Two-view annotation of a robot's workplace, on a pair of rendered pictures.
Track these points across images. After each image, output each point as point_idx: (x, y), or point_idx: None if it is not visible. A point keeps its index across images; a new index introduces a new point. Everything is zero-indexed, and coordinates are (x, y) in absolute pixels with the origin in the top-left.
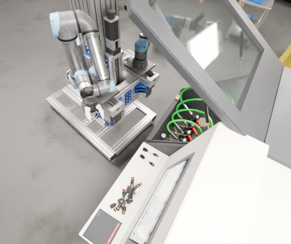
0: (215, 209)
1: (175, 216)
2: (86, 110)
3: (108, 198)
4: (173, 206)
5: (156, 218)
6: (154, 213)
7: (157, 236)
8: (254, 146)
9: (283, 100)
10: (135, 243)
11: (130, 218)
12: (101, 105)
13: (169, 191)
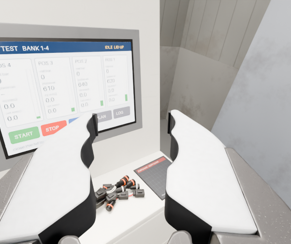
0: None
1: None
2: (212, 164)
3: (143, 209)
4: (80, 8)
5: (101, 49)
6: (98, 70)
7: (117, 19)
8: None
9: None
10: (134, 81)
11: (119, 171)
12: None
13: (59, 53)
